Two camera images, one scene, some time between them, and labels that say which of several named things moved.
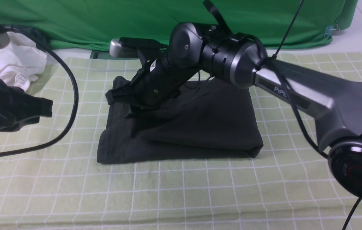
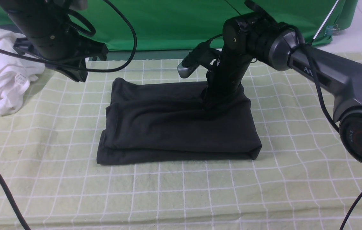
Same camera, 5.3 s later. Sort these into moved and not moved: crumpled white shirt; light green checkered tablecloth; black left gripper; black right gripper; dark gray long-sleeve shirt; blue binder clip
Moved: black right gripper; black left gripper
Not moved: dark gray long-sleeve shirt; light green checkered tablecloth; blue binder clip; crumpled white shirt
